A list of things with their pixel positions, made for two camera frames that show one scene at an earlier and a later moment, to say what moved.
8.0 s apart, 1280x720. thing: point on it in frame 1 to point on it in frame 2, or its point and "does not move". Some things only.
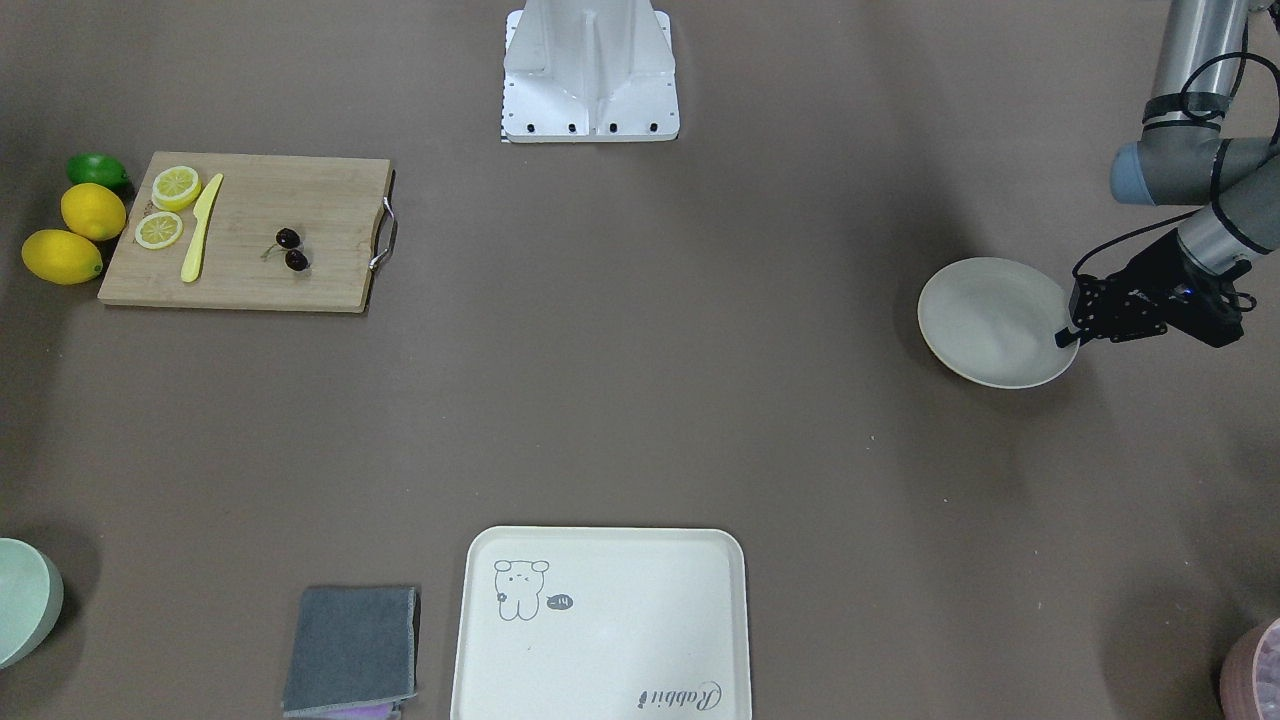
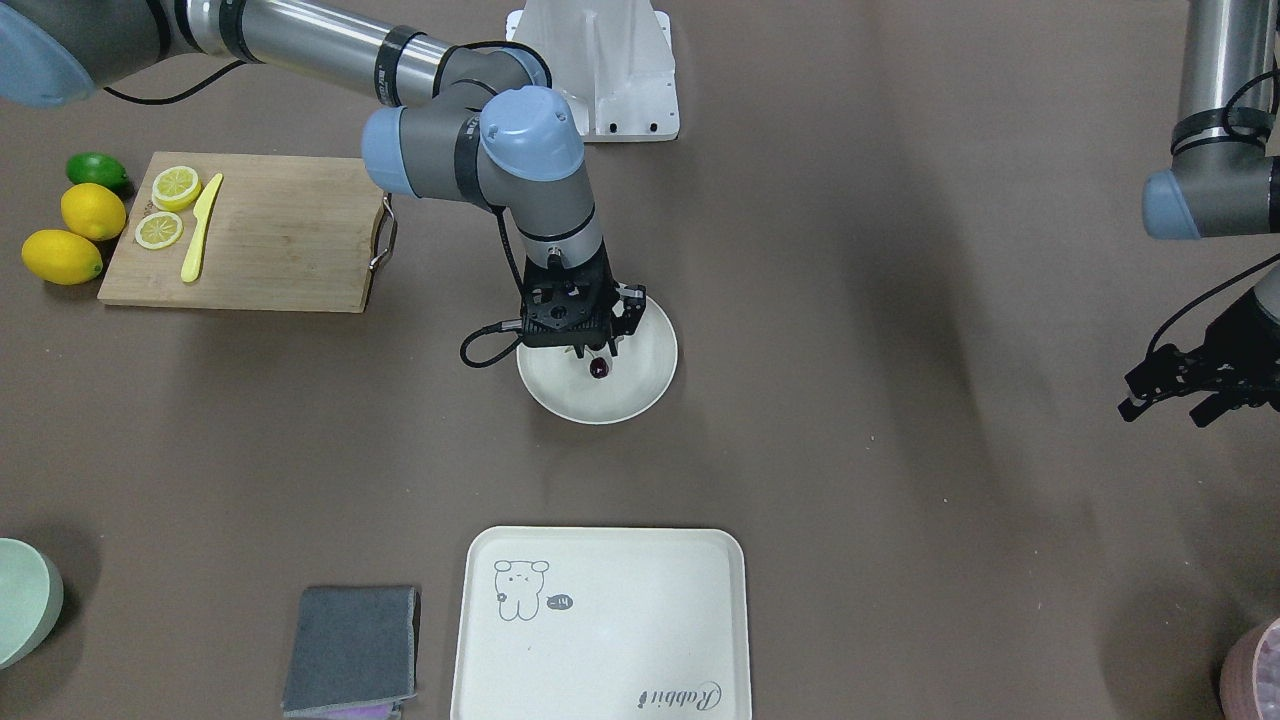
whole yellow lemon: [61, 257] does not move
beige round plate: [995, 320] to [640, 374]
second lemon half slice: [175, 188] does not move
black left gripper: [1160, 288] to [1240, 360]
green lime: [92, 167] does not move
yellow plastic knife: [190, 270] does not move
